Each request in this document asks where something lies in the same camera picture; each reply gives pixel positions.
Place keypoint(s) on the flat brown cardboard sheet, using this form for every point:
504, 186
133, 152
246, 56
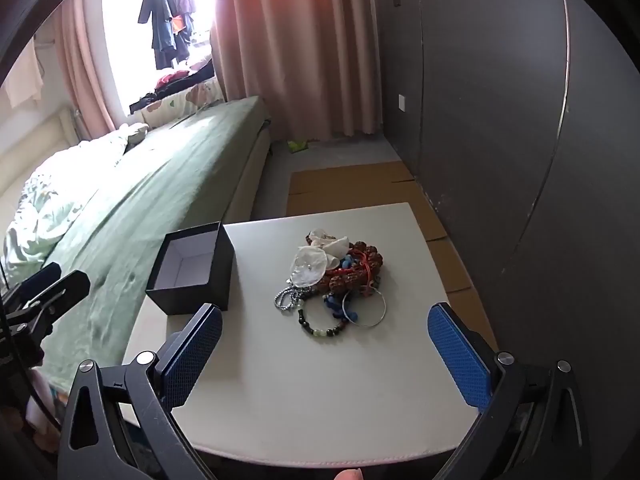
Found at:
350, 185

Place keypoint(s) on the pink curtain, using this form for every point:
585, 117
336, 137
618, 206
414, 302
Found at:
295, 45
82, 75

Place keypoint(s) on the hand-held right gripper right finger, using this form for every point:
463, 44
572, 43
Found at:
457, 355

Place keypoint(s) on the white fabric scrunchie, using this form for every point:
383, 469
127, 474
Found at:
332, 245

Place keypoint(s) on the white wall socket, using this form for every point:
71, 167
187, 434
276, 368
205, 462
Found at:
402, 102

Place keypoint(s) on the dark grey wardrobe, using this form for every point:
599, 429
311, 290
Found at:
500, 110

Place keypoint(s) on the black square jewelry box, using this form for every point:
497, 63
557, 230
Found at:
197, 265

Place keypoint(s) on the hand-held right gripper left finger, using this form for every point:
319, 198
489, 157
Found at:
197, 355

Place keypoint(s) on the silver bangle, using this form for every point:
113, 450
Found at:
384, 307

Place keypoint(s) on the cream headboard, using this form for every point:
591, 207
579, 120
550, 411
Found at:
35, 145

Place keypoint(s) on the pale hanging cloth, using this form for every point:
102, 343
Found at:
22, 80

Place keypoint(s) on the light green quilt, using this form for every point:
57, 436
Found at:
45, 200

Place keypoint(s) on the translucent white flower hair clip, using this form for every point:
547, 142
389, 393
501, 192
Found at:
310, 267

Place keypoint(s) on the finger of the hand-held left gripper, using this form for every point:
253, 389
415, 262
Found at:
45, 276
67, 290

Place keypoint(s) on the bed with green sheet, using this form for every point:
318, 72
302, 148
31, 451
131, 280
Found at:
165, 175

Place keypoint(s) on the person's right hand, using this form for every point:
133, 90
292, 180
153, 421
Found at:
348, 475

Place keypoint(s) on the dark hanging clothes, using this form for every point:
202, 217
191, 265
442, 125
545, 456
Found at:
167, 10

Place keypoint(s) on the green packet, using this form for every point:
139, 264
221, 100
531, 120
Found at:
297, 146

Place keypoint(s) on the floral pillow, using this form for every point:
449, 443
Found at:
185, 100

